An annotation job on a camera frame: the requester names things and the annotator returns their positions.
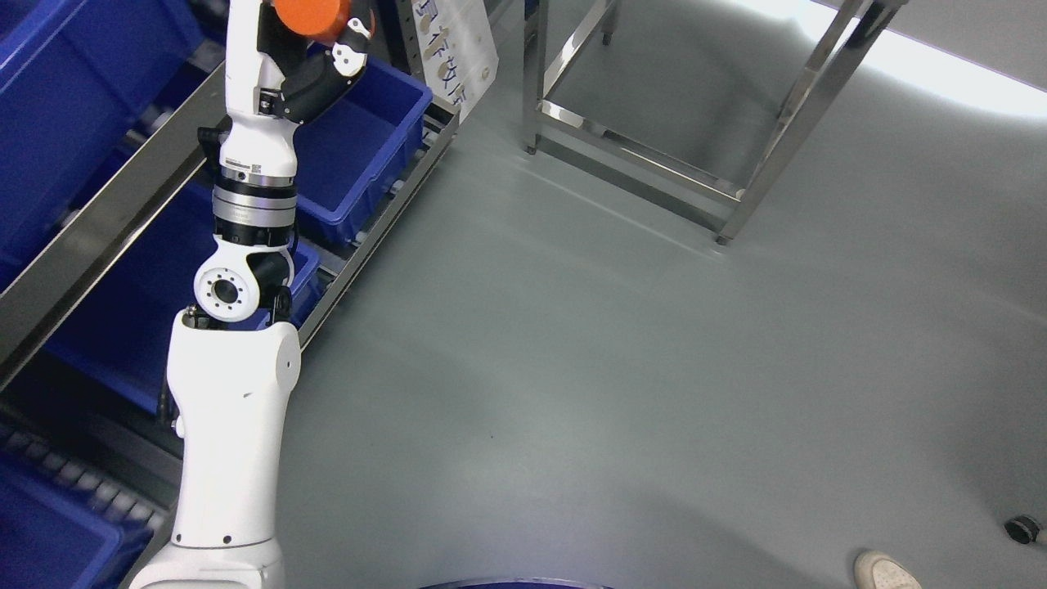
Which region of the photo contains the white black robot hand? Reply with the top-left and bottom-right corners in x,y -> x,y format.
217,1 -> 376,187

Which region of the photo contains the orange cylindrical capacitor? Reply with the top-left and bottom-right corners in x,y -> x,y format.
272,0 -> 353,46

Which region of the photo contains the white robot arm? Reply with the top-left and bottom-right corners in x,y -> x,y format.
130,169 -> 302,588

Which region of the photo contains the blue bin lower far right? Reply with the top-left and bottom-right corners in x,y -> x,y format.
294,60 -> 433,247

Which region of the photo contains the white paper label sheet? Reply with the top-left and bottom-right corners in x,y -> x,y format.
393,1 -> 500,123

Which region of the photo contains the large blue bin upper right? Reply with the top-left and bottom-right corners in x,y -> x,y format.
1,1 -> 203,268

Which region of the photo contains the blue bin lower right centre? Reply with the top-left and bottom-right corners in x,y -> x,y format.
55,189 -> 318,428

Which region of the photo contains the blue bin lower left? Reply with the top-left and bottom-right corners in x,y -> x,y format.
1,457 -> 153,588

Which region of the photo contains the white shoe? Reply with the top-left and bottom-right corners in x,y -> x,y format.
852,551 -> 923,588

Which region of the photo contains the black caster wheel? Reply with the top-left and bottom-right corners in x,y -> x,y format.
1003,515 -> 1043,546

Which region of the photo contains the steel shelf front rail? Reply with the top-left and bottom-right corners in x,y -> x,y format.
1,63 -> 228,388

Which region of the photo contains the stainless steel table frame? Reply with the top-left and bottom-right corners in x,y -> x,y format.
521,1 -> 904,245

